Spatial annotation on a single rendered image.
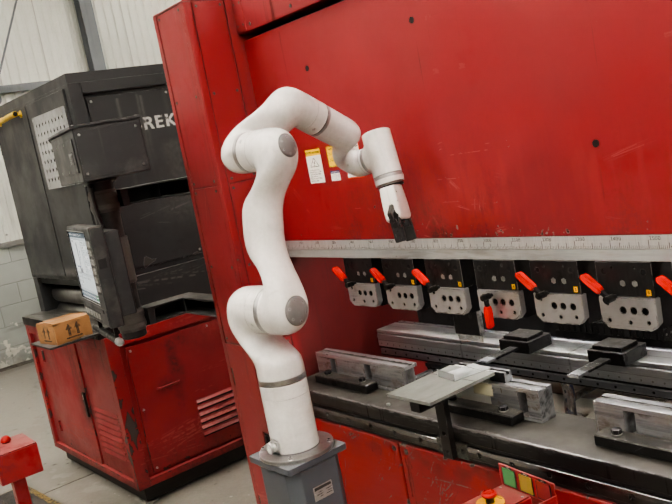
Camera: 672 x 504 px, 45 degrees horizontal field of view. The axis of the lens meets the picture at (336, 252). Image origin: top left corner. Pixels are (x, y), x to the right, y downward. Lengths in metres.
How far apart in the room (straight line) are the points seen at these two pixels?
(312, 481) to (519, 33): 1.20
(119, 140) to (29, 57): 6.56
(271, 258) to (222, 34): 1.25
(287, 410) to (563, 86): 1.01
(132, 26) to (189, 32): 7.06
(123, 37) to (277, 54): 7.13
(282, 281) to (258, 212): 0.18
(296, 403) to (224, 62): 1.41
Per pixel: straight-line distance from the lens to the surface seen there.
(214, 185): 2.96
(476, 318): 2.40
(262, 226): 1.95
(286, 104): 2.04
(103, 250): 2.89
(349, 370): 2.94
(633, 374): 2.44
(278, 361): 1.98
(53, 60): 9.55
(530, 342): 2.58
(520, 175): 2.13
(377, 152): 2.28
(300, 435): 2.03
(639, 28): 1.90
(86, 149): 2.91
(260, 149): 1.93
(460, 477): 2.49
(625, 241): 1.99
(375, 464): 2.80
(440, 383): 2.38
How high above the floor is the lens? 1.75
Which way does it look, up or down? 8 degrees down
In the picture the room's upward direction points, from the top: 11 degrees counter-clockwise
